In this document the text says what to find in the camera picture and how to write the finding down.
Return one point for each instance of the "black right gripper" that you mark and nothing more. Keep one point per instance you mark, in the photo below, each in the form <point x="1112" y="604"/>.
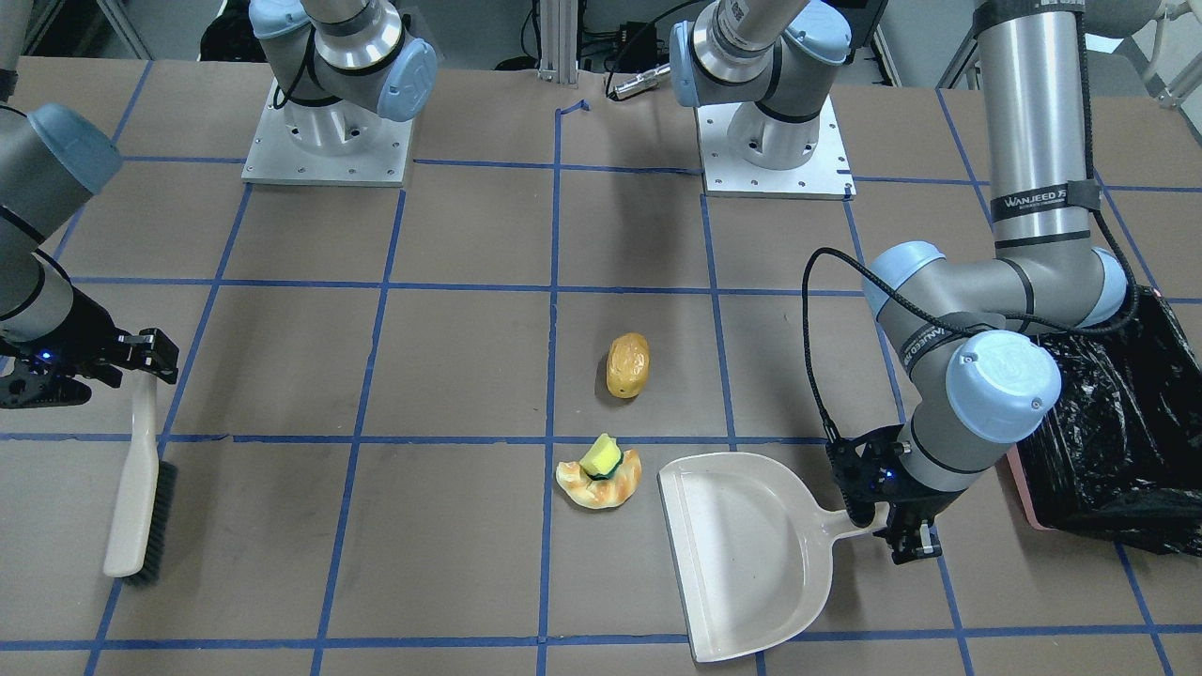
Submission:
<point x="91" y="332"/>

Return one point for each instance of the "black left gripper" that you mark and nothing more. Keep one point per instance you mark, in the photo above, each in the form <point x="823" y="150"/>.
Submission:
<point x="909" y="508"/>

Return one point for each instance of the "beige plastic dustpan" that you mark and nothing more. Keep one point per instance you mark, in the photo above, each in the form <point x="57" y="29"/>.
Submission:
<point x="752" y="550"/>

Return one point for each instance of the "beige hand brush black bristles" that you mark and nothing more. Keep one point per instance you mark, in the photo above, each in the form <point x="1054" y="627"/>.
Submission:
<point x="144" y="498"/>

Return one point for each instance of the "yellow green sponge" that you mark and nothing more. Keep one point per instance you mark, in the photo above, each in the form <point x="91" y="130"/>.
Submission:
<point x="602" y="460"/>

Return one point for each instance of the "tan croissant bread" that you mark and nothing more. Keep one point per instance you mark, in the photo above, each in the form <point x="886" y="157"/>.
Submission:
<point x="605" y="493"/>

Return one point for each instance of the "yellow-brown potato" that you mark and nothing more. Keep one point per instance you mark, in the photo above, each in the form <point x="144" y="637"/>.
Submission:
<point x="628" y="365"/>

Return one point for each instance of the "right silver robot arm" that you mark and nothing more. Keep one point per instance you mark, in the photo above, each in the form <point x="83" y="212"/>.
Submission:
<point x="53" y="160"/>

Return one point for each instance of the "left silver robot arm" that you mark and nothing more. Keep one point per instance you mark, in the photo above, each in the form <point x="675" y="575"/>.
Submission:
<point x="965" y="334"/>

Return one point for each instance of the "bin with black bag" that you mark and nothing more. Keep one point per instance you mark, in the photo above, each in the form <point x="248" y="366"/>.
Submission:
<point x="1118" y="458"/>

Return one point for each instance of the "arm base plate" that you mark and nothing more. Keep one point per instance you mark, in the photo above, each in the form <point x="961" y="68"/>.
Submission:
<point x="745" y="154"/>
<point x="334" y="146"/>

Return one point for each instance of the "aluminium frame post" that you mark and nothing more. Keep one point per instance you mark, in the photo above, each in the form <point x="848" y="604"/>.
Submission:
<point x="558" y="42"/>

